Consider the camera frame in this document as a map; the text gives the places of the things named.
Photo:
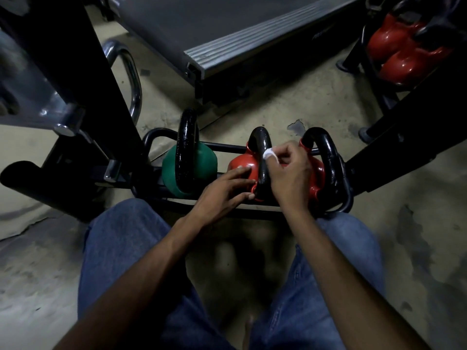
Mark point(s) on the person's right hand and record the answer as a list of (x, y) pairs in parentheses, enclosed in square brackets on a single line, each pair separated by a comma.
[(292, 182)]

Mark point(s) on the person's left hand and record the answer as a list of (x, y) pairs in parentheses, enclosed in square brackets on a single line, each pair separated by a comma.
[(217, 198)]

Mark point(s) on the person's left middle finger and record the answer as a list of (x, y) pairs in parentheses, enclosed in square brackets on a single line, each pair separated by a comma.
[(245, 189)]

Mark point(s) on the person's left little finger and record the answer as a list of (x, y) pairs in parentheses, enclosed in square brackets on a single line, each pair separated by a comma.
[(237, 172)]

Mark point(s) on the person's right fingers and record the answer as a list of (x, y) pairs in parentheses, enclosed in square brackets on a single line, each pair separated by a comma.
[(290, 153)]

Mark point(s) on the small white cloth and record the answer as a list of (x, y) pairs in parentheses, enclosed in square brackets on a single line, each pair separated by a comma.
[(269, 153)]

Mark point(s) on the person's right forearm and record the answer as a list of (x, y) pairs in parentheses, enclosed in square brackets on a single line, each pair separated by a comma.
[(339, 284)]

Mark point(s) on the person's left forearm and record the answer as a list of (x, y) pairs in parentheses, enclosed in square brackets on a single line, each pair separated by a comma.
[(138, 284)]

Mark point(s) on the low black kettlebell rack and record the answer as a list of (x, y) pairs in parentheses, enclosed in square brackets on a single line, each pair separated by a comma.
[(223, 146)]

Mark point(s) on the tall black storage rack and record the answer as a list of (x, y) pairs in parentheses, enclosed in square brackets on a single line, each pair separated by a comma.
[(419, 134)]

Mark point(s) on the blue jeans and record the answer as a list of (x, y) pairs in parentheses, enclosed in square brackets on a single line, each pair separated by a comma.
[(120, 244)]

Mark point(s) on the black foam roller pad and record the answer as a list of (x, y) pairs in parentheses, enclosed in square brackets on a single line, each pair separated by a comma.
[(43, 185)]

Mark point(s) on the black treadmill with grey rail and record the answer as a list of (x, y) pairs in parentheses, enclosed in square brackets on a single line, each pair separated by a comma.
[(219, 18)]

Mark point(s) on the black gym machine frame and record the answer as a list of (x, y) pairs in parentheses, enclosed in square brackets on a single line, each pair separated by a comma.
[(73, 61)]

